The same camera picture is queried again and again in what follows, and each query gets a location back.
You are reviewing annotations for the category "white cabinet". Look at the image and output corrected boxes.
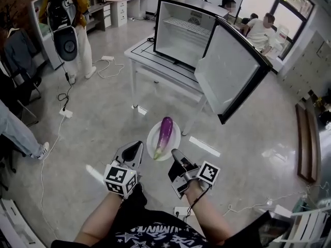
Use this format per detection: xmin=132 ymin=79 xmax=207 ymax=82
xmin=30 ymin=0 xmax=66 ymax=71

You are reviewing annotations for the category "black and white fridge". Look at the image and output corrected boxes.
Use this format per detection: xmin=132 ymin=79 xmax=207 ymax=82
xmin=154 ymin=0 xmax=274 ymax=125

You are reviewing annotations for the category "person's left forearm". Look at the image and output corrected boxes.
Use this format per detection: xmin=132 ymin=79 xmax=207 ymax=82
xmin=74 ymin=189 xmax=125 ymax=243

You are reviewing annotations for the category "white power cable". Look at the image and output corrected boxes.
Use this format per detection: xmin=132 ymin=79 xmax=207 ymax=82
xmin=40 ymin=115 xmax=65 ymax=239
xmin=92 ymin=58 xmax=125 ymax=79
xmin=221 ymin=182 xmax=331 ymax=217

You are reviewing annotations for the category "white round plate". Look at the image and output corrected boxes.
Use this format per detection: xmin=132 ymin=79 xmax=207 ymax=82
xmin=146 ymin=120 xmax=182 ymax=162

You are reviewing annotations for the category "grey hanging jacket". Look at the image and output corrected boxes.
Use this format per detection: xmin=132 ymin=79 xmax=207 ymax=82
xmin=3 ymin=27 xmax=37 ymax=70

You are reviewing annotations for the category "purple eggplant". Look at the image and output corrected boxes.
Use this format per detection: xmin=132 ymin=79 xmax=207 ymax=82
xmin=153 ymin=116 xmax=173 ymax=161

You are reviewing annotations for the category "white slatted rack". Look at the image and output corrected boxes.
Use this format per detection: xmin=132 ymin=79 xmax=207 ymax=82
xmin=289 ymin=207 xmax=331 ymax=248

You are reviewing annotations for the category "black and white backpack device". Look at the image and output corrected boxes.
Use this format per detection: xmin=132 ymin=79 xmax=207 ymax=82
xmin=47 ymin=0 xmax=79 ymax=62

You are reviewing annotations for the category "grey shelf unit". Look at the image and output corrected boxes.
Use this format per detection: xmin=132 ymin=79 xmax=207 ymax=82
xmin=84 ymin=0 xmax=112 ymax=33

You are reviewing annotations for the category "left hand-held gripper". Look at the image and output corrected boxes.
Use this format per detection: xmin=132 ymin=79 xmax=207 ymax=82
xmin=103 ymin=141 xmax=145 ymax=199

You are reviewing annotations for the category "brown wooden frame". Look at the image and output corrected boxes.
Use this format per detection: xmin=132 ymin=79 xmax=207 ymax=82
xmin=295 ymin=103 xmax=322 ymax=183

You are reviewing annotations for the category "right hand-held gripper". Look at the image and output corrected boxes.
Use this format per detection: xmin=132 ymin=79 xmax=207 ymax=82
xmin=168 ymin=148 xmax=221 ymax=200

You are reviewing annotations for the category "black power adapter cable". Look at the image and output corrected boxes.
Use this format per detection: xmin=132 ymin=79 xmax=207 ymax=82
xmin=57 ymin=60 xmax=72 ymax=111

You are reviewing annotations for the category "grey locker wall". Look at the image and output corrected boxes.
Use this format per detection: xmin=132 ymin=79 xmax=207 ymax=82
xmin=281 ymin=30 xmax=331 ymax=101

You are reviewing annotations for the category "white desk with drawers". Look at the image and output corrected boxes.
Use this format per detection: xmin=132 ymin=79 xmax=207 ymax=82
xmin=107 ymin=0 xmax=148 ymax=27

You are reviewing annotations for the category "white metal table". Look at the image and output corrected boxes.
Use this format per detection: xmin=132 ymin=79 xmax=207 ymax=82
xmin=124 ymin=38 xmax=208 ymax=136

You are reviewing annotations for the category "black office chair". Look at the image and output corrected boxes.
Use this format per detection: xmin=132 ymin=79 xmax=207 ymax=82
xmin=0 ymin=60 xmax=42 ymax=129

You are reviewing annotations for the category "black-framed window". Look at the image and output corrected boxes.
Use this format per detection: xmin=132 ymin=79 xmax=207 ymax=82
xmin=268 ymin=0 xmax=315 ymax=61

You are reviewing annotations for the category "person's black star-print shirt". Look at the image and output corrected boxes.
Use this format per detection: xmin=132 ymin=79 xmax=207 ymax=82
xmin=51 ymin=182 xmax=226 ymax=248

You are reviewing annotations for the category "person's right forearm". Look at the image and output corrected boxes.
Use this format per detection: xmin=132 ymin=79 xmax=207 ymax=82
xmin=184 ymin=181 xmax=233 ymax=243

